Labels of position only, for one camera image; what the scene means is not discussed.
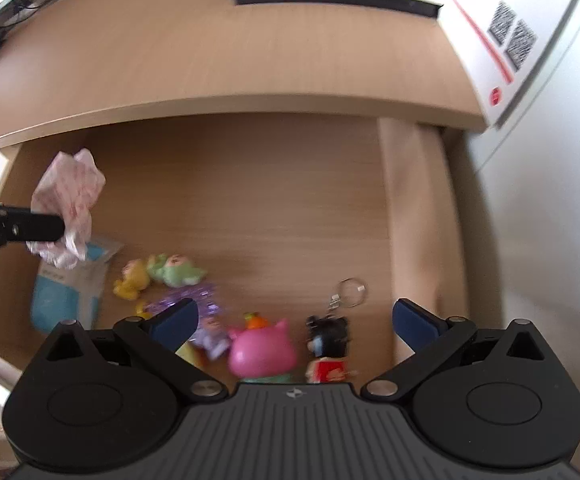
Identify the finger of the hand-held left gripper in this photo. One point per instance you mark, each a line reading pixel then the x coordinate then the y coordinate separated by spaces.
pixel 30 226

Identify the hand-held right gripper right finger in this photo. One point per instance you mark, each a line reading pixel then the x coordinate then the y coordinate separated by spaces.
pixel 415 327

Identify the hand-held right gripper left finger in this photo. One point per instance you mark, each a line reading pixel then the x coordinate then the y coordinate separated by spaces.
pixel 176 326

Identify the small white purple figure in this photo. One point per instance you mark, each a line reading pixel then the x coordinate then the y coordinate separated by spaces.
pixel 211 336

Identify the purple crystal snowflake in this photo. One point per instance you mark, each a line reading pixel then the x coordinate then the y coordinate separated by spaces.
pixel 197 296

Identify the pink white wrapper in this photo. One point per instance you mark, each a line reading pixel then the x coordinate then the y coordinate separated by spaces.
pixel 70 195

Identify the green toy figure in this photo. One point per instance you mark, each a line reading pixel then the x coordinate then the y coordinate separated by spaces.
pixel 175 269

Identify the yellow toy block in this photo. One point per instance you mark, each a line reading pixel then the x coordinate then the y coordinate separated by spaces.
pixel 131 280

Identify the blue wet wipes packet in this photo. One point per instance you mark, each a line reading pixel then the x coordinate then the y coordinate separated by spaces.
pixel 70 292

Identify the pink cat toy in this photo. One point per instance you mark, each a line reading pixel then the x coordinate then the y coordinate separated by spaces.
pixel 262 356

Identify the wooden drawer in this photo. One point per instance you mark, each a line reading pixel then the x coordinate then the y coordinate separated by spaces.
pixel 270 200

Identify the white cabinet with printed labels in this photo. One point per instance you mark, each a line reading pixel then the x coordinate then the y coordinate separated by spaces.
pixel 515 45

